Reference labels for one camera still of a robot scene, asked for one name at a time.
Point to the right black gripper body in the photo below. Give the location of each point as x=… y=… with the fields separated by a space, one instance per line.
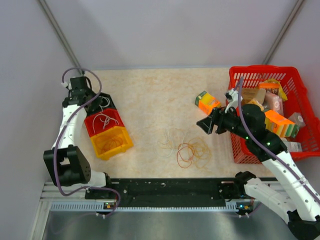
x=230 y=123

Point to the white wrapped packet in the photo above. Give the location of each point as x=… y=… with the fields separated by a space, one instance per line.
x=293 y=147

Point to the red plastic bin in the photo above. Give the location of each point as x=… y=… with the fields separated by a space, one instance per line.
x=102 y=121

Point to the grey small box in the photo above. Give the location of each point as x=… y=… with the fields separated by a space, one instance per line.
x=297 y=119

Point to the pink packet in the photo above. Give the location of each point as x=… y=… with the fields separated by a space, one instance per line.
x=273 y=102

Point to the yellow bag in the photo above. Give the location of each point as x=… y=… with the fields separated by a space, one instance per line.
x=277 y=89

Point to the yellow sponge pack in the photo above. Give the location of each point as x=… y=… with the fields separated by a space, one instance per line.
x=256 y=103

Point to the yellow plastic bin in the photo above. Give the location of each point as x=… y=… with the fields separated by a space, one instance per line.
x=111 y=142

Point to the brown cardboard box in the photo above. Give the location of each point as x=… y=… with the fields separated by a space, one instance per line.
x=249 y=94

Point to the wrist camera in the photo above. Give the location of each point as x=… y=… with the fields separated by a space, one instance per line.
x=66 y=85
x=234 y=98

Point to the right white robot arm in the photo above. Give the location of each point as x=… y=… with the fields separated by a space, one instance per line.
x=300 y=207

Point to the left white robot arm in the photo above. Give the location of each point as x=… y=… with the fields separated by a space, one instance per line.
x=65 y=161

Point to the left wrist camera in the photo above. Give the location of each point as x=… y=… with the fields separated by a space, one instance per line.
x=66 y=85

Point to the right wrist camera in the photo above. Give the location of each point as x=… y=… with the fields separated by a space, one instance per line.
x=234 y=98

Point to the orange sponge pack on table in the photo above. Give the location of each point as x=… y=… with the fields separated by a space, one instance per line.
x=206 y=102

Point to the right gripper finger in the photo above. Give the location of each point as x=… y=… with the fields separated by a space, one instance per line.
x=206 y=124
x=215 y=115

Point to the black plastic bin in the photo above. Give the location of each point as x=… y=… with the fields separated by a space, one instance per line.
x=102 y=102

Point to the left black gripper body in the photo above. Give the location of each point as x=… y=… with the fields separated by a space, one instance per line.
x=90 y=93

